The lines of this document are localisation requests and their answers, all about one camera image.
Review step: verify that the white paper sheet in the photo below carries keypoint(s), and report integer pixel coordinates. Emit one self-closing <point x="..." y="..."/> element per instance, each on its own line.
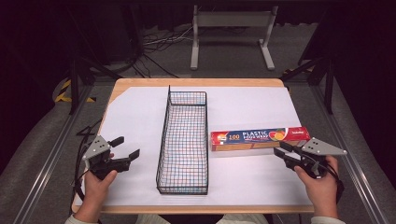
<point x="249" y="105"/>

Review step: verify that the black metal stand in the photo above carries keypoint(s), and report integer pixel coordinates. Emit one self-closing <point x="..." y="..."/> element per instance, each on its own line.
<point x="328" y="87"/>
<point x="74" y="84"/>

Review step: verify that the person's right hand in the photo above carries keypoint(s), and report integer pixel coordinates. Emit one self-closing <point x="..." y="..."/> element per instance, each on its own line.
<point x="322" y="189"/>

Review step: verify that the yellow black hazard tape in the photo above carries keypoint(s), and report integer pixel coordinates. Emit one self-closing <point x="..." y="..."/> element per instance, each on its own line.
<point x="62" y="93"/>

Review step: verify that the red plastic wrap box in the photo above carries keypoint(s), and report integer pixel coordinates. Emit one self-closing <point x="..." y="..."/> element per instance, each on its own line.
<point x="249" y="138"/>

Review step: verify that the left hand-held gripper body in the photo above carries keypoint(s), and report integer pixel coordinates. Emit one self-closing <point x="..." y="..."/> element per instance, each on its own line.
<point x="97" y="148"/>

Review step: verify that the person's left hand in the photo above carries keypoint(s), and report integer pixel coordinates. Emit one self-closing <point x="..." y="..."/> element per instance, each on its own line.
<point x="96" y="188"/>

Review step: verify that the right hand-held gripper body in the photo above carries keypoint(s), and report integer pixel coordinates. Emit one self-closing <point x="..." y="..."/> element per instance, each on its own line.
<point x="320" y="148"/>

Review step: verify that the aluminium floor rail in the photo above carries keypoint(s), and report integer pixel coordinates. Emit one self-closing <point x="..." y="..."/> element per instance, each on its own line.
<point x="46" y="165"/>
<point x="351" y="165"/>

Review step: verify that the white metal stand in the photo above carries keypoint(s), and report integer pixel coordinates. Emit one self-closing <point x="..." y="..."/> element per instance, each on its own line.
<point x="232" y="19"/>

